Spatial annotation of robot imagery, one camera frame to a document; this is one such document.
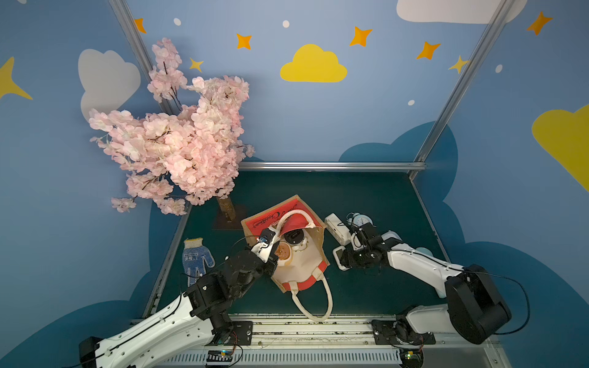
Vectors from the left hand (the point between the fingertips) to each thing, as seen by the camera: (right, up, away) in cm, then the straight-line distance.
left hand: (276, 239), depth 70 cm
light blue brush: (+60, -10, +24) cm, 65 cm away
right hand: (+27, -11, +19) cm, 35 cm away
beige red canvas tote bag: (+9, -10, +21) cm, 25 cm away
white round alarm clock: (+34, +3, +29) cm, 45 cm away
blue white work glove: (-35, -11, +21) cm, 42 cm away
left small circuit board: (-19, -38, +3) cm, 43 cm away
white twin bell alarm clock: (+6, -4, +22) cm, 23 cm away
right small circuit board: (+44, -39, +3) cm, 59 cm away
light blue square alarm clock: (+46, -3, +26) cm, 53 cm away
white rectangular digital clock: (+23, -1, +24) cm, 33 cm away
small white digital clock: (+23, -9, +20) cm, 32 cm away
